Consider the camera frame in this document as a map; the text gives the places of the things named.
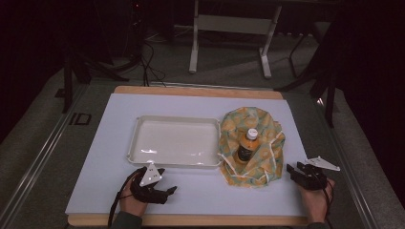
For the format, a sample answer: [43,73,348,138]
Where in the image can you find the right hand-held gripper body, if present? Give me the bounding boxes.
[295,156,341,192]

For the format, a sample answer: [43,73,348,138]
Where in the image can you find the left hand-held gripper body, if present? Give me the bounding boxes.
[128,162,169,205]

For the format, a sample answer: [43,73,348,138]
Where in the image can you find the white plastic tray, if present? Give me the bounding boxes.
[126,114,223,169]

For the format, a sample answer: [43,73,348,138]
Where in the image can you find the orange drink bottle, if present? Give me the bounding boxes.
[236,128,260,165]

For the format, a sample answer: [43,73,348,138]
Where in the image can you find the orange patterned cloth bag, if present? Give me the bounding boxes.
[218,106,287,189]

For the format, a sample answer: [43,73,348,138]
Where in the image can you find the person's left hand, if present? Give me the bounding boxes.
[118,175,149,217]

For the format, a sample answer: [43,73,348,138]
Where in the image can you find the person's right hand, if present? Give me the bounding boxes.
[298,178,336,223]

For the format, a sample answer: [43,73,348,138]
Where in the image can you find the white table mat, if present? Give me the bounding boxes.
[64,92,309,218]

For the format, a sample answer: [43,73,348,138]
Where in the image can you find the black stand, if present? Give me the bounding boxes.
[61,47,131,115]
[274,61,339,129]

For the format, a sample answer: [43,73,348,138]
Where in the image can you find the wooden table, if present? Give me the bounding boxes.
[66,85,309,228]

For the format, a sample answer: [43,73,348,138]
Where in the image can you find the dark chair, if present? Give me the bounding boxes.
[288,21,332,79]

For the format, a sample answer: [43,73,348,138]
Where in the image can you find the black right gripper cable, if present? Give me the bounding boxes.
[322,179,335,229]

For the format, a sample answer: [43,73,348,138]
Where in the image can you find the metal floor rail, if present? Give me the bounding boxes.
[0,83,89,229]
[313,96,380,229]

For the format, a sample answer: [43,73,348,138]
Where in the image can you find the black floor cables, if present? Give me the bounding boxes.
[139,40,167,88]

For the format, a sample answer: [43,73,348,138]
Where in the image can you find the white metal desk frame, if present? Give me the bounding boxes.
[188,0,283,80]

